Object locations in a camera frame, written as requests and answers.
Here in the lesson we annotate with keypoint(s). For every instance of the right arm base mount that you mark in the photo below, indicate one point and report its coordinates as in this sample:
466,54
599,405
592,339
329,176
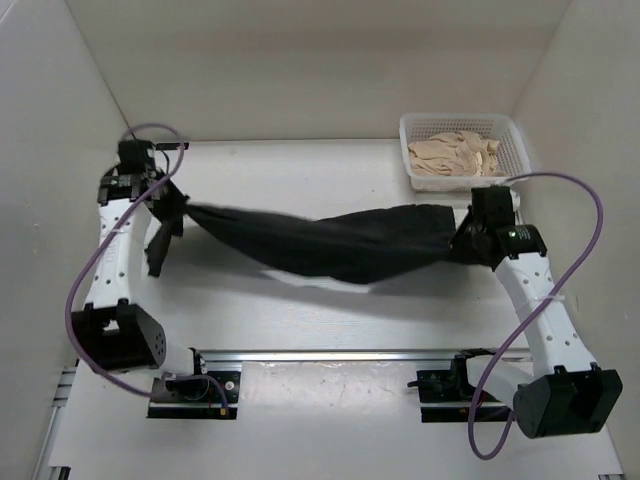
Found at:
441,382

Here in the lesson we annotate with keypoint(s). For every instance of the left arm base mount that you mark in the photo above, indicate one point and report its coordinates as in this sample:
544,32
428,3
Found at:
199,399

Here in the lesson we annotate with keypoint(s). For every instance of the beige trousers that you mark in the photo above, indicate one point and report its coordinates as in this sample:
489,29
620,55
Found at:
455,154

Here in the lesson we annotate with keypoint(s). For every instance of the blue corner label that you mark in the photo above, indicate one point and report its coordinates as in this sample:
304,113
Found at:
167,146

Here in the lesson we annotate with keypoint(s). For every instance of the black trousers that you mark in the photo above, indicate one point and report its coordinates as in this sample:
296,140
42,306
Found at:
359,248

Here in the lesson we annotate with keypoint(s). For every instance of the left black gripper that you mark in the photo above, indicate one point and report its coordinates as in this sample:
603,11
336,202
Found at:
156,175

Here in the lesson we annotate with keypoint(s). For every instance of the aluminium front rail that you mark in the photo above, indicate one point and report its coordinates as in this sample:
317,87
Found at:
280,356

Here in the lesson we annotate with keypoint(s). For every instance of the white plastic basket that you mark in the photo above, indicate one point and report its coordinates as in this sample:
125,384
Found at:
512,156

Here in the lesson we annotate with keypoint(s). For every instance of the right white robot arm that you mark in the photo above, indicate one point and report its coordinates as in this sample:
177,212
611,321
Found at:
543,373

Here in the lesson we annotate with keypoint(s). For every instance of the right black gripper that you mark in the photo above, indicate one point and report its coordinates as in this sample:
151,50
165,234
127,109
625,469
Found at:
458,243

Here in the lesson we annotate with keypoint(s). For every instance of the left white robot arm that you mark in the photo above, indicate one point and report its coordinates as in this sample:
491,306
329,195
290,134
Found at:
140,213

